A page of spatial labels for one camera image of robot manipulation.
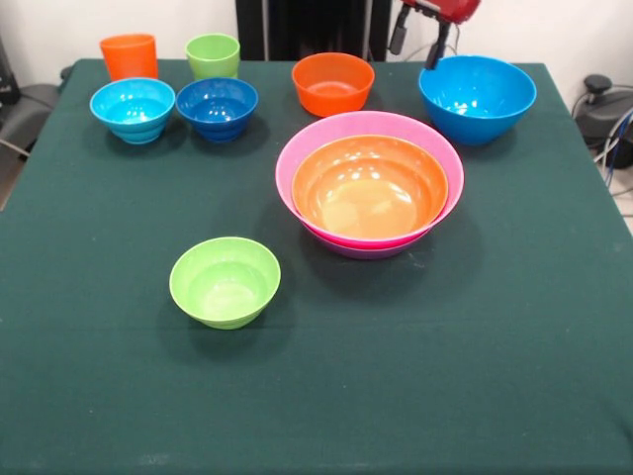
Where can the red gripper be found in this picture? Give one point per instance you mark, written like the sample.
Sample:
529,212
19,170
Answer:
450,9

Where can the medium blue bowl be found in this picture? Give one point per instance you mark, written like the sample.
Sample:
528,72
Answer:
477,101

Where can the wide orange bowl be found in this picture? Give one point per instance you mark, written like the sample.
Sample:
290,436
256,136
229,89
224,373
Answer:
371,193

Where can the large pink bowl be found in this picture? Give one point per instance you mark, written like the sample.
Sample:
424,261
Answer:
284,173

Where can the small dark blue bowl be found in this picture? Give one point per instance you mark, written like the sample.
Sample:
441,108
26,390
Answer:
217,111

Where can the orange cup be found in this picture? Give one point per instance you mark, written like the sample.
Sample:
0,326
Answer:
128,57

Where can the small light blue bowl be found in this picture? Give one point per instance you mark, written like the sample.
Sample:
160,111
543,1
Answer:
132,111

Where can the small green bowl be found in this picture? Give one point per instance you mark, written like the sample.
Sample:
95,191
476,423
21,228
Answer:
225,287

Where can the small deep orange bowl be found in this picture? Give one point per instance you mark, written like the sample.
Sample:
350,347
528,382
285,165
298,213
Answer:
332,81

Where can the grey wheeled floor base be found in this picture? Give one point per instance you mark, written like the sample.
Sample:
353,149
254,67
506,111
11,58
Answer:
29,111
605,106

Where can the green cup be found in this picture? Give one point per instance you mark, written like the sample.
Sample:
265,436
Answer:
212,57

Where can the dark green tablecloth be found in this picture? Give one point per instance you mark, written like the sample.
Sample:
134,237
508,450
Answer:
316,396

